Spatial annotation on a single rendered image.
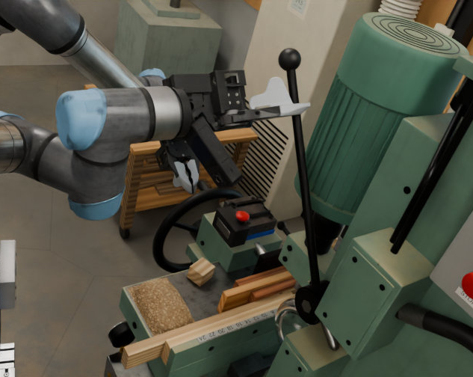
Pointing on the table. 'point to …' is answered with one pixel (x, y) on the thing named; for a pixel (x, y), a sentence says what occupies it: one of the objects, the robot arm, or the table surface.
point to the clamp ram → (266, 259)
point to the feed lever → (290, 60)
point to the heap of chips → (161, 306)
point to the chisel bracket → (300, 268)
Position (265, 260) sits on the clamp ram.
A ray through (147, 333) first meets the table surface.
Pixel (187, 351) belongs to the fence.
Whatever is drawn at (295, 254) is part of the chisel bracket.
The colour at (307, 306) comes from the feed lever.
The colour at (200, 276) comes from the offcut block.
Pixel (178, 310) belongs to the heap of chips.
